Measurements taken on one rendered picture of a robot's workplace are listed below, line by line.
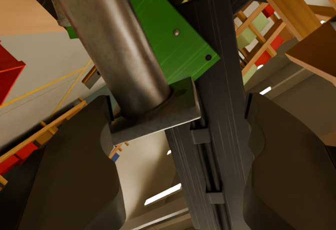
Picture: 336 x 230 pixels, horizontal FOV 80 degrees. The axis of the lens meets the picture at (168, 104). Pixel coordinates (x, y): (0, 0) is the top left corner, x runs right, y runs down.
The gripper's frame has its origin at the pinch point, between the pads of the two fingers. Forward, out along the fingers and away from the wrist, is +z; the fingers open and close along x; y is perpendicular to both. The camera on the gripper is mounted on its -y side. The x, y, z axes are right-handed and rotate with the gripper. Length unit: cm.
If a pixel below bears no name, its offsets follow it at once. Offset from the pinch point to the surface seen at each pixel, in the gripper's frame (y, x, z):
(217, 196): 32.3, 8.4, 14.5
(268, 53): 104, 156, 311
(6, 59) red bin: 13, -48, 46
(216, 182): 29.2, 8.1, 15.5
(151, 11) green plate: -1.5, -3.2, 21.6
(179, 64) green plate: 6.7, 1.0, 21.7
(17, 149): 311, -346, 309
